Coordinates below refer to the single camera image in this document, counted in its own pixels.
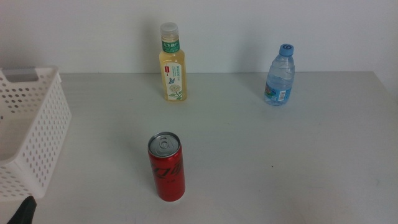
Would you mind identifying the red soda can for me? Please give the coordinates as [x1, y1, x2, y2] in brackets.
[147, 131, 187, 203]

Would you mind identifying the white perforated plastic basket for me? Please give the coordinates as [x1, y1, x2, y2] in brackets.
[0, 65, 73, 202]

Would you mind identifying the yellow tea bottle green label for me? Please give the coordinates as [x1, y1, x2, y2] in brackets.
[159, 22, 188, 102]

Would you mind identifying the clear water bottle blue cap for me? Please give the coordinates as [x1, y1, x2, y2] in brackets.
[263, 43, 296, 107]

